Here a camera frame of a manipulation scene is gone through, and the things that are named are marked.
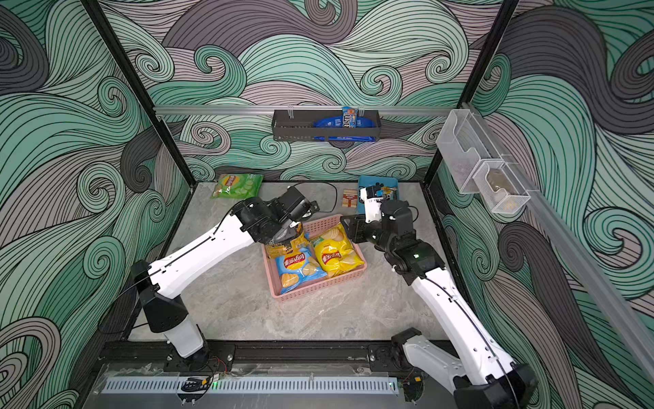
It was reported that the pink plastic basket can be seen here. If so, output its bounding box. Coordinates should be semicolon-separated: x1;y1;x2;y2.
262;214;367;301

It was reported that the yellow potato chips bag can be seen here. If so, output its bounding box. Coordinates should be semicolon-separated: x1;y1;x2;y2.
310;223;364;278

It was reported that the black potato chips bag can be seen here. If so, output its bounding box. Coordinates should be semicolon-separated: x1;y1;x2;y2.
265;223;309;259

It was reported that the blue potato chips bag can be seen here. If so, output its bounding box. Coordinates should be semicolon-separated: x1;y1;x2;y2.
275;246;328;294

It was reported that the green potato chips bag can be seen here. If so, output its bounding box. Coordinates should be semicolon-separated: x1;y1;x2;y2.
211;174;264;200

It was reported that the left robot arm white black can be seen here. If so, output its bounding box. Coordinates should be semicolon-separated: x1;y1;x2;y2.
130;187;320;359

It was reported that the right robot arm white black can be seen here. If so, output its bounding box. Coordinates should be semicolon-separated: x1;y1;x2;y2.
341;200;538;408

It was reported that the small red beige snack box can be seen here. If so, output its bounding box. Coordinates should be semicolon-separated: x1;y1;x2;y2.
342;188;359;208

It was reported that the blue tray with small items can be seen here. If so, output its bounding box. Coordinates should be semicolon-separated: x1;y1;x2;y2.
357;176;400;214

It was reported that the blue cookie package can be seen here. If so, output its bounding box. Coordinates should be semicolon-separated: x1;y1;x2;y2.
313;117;376;141

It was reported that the small blue snack pack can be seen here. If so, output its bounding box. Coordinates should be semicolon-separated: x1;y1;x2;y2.
342;107;357;128

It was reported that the black wall shelf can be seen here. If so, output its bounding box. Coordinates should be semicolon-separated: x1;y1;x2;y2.
272;108;382;141

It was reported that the back aluminium rail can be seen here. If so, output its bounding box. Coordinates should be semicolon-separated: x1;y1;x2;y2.
153;104;454;117

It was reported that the aluminium rail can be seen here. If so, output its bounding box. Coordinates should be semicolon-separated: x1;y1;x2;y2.
153;104;454;117
463;102;653;380

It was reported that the large clear wall bin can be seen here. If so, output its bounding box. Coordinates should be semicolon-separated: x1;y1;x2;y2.
437;109;501;194

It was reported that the small clear wall bin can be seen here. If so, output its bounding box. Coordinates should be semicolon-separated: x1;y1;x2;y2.
473;160;530;216

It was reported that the left black frame post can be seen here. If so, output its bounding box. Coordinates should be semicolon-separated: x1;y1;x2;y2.
81;0;198;189

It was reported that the black frame post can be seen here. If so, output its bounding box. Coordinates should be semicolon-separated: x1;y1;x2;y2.
81;0;198;189
421;0;521;184

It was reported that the white slotted cable duct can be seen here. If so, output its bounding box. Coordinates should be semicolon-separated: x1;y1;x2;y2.
100;375;400;395

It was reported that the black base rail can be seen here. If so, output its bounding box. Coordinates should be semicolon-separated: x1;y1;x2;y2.
97;340;411;373

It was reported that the right black frame post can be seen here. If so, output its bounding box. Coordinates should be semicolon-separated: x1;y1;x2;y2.
421;0;521;184

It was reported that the right aluminium rail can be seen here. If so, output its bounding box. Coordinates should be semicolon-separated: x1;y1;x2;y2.
463;102;653;380

